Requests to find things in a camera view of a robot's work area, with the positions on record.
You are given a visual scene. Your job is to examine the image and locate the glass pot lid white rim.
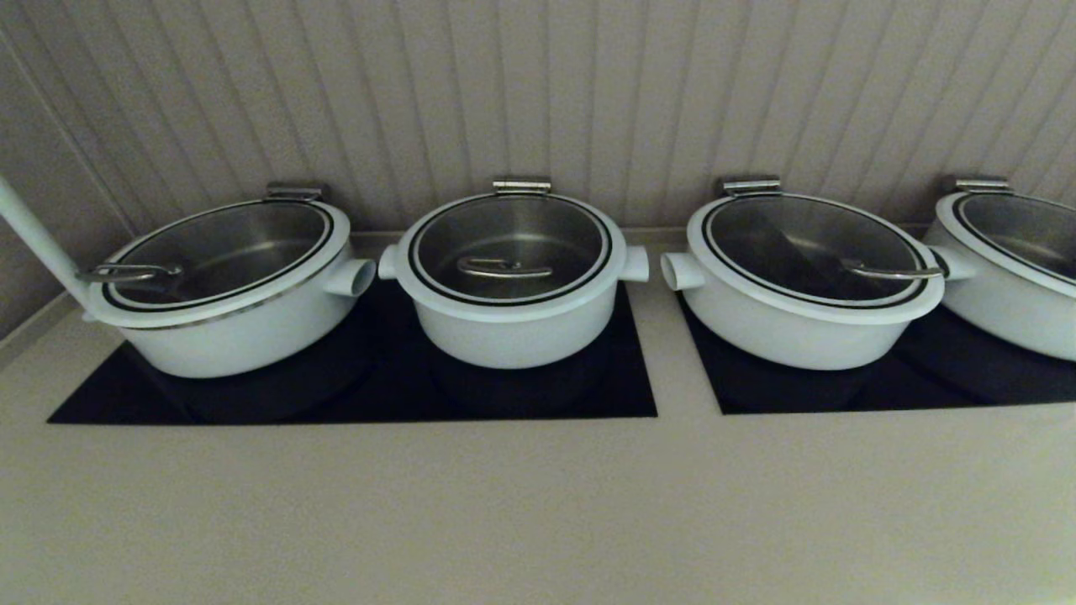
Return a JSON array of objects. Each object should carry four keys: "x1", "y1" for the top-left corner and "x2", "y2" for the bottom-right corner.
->
[
  {"x1": 76, "y1": 198, "x2": 352, "y2": 330},
  {"x1": 395, "y1": 192, "x2": 628, "y2": 324},
  {"x1": 685, "y1": 192, "x2": 947, "y2": 326}
]

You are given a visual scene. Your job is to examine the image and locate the white cooking pot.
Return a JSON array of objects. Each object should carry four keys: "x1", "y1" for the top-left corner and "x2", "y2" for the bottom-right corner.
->
[
  {"x1": 660, "y1": 250, "x2": 947, "y2": 371},
  {"x1": 82, "y1": 257, "x2": 377, "y2": 379},
  {"x1": 378, "y1": 244, "x2": 650, "y2": 371},
  {"x1": 925, "y1": 244, "x2": 1076, "y2": 362}
]

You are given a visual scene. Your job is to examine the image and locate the far right white pot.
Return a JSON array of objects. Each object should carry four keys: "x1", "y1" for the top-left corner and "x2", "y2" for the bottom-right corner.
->
[{"x1": 935, "y1": 190, "x2": 1076, "y2": 299}]

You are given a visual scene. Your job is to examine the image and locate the black glass cooktop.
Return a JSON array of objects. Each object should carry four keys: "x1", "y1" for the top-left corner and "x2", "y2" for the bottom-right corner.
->
[
  {"x1": 46, "y1": 281, "x2": 658, "y2": 425},
  {"x1": 677, "y1": 294, "x2": 1076, "y2": 416}
]

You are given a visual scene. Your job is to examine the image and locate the white slanted pole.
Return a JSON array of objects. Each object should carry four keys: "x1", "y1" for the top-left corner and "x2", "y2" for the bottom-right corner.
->
[{"x1": 0, "y1": 175, "x2": 92, "y2": 308}]

